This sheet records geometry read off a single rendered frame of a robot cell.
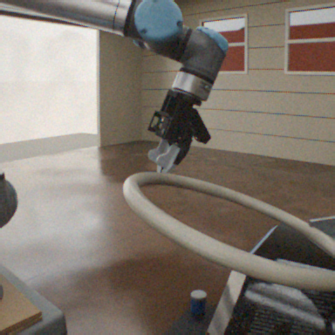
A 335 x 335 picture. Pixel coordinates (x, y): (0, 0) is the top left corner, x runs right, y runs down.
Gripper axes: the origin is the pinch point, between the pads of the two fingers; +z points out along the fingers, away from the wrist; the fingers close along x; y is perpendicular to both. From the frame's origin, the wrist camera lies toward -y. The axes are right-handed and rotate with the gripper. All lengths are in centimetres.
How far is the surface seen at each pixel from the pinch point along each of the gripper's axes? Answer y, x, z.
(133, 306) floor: -87, -71, 111
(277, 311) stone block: -45, 27, 29
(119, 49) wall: -368, -755, -133
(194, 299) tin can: -106, -42, 84
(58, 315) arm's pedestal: 17.6, 3.3, 41.0
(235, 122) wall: -568, -450, -60
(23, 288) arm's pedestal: 21, -13, 45
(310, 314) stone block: -49, 36, 25
